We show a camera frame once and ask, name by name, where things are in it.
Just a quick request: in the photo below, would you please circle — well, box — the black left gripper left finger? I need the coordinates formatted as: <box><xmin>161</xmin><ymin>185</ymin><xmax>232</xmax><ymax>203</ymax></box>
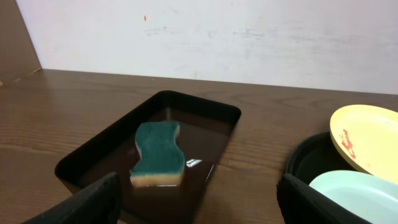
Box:
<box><xmin>24</xmin><ymin>172</ymin><xmax>122</xmax><ymax>224</ymax></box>

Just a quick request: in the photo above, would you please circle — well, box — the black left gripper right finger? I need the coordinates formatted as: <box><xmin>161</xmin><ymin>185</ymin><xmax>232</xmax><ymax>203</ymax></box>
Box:
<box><xmin>277</xmin><ymin>174</ymin><xmax>367</xmax><ymax>224</ymax></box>

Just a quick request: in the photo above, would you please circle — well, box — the green and yellow sponge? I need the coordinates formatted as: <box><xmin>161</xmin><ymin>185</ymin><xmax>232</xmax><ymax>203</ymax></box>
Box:
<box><xmin>130</xmin><ymin>121</ymin><xmax>185</xmax><ymax>188</ymax></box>

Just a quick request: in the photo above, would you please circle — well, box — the light green plate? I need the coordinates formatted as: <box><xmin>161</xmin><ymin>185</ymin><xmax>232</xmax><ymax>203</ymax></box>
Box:
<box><xmin>310</xmin><ymin>170</ymin><xmax>397</xmax><ymax>224</ymax></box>

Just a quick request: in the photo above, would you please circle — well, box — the yellow plate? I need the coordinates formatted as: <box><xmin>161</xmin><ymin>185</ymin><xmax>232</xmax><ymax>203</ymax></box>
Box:
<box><xmin>330</xmin><ymin>105</ymin><xmax>397</xmax><ymax>184</ymax></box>

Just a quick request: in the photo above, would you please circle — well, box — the black round tray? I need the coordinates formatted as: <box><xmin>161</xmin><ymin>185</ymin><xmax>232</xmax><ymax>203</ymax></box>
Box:
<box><xmin>284</xmin><ymin>132</ymin><xmax>354</xmax><ymax>184</ymax></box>

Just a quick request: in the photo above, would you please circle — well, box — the black rectangular water tray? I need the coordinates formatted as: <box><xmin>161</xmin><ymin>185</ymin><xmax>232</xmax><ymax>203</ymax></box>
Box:
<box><xmin>55</xmin><ymin>91</ymin><xmax>241</xmax><ymax>223</ymax></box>

